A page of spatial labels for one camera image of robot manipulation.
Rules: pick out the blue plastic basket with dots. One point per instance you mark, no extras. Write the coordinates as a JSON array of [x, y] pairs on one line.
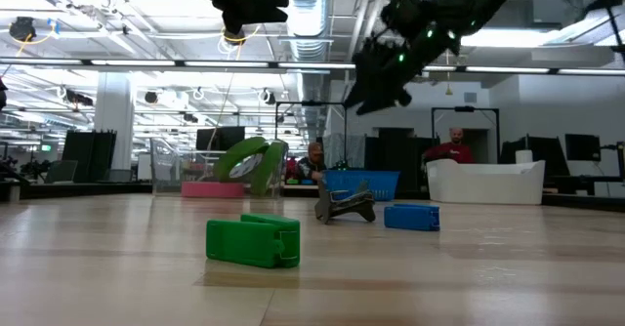
[[381, 184]]

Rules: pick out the green mini stapler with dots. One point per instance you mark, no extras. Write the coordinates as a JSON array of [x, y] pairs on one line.
[[244, 243]]

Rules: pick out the silver ventilation duct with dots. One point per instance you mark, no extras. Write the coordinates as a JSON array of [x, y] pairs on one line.
[[312, 23]]

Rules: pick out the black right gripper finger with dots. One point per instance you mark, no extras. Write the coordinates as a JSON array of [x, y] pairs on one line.
[[393, 96], [363, 94]]

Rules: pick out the black stand frame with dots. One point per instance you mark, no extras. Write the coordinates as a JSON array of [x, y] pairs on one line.
[[464, 109], [312, 103]]

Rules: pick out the wide green tape roll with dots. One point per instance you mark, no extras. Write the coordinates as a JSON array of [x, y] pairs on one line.
[[229, 157]]

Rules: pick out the blue mini stapler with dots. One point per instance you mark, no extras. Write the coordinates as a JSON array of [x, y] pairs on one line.
[[410, 217]]

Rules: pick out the white plastic bin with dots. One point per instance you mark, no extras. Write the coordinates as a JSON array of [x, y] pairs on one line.
[[488, 184]]

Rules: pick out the large black monitor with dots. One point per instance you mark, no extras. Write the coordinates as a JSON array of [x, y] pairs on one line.
[[549, 152]]

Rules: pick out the black ceiling device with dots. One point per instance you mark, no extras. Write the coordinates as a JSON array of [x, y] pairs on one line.
[[22, 28], [234, 39]]

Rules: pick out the black partition panel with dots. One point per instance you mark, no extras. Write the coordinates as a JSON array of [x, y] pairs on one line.
[[88, 155]]

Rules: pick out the long ceiling light bar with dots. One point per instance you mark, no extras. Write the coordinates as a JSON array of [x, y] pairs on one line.
[[132, 63]]

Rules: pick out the clear plastic bin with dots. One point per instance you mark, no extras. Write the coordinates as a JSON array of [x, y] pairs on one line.
[[166, 170]]

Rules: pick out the small black monitor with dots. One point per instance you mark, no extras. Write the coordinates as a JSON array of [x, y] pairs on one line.
[[583, 148]]

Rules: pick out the grey office chair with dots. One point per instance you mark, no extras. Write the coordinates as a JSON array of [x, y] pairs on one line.
[[61, 172]]

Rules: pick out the pink tape roll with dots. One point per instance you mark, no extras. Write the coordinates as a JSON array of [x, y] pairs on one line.
[[210, 190]]

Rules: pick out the person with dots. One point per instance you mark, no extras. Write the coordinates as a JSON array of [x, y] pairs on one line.
[[312, 167], [454, 152]]

